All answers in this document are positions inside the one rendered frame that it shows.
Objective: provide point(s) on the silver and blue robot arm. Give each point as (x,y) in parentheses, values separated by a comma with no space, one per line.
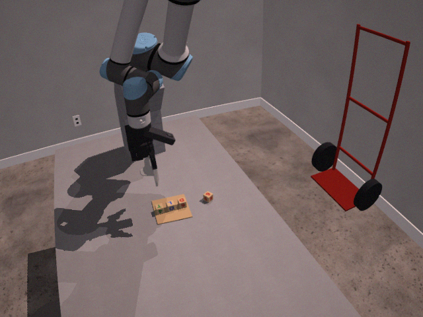
(169,59)

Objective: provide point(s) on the tan flat mat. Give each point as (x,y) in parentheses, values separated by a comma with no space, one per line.
(170,216)

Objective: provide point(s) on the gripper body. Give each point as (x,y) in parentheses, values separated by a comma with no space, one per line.
(138,143)

